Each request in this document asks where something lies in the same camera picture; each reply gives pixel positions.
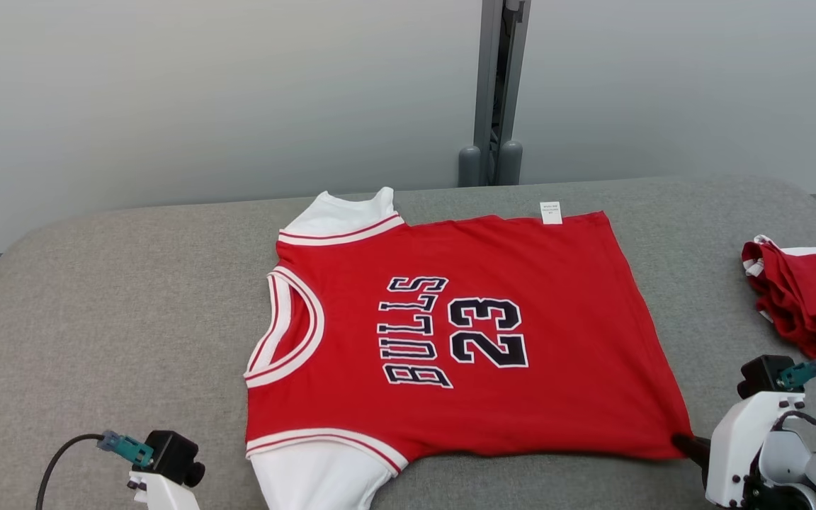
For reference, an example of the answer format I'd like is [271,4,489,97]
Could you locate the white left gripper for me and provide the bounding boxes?
[127,470,200,510]

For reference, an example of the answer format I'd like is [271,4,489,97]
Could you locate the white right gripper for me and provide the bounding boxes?
[671,391,806,509]

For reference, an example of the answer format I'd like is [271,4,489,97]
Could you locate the red Bulls jersey white sleeves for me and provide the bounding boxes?
[243,186,694,510]

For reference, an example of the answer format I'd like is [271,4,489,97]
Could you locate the red shorts with white stripe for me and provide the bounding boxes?
[741,234,816,368]

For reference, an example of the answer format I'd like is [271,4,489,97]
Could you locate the teal left camera connector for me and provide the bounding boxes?
[96,429,156,469]

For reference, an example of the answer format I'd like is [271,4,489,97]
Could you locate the teal camera connector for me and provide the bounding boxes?
[776,358,816,391]
[96,429,156,469]

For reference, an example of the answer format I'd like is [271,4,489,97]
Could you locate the black left camera cable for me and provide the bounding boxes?
[35,433,106,510]

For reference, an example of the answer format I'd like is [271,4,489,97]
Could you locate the teal right camera connector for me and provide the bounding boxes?
[776,358,816,391]

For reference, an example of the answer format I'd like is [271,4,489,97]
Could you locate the grey metal wall post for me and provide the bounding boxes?
[457,0,531,188]

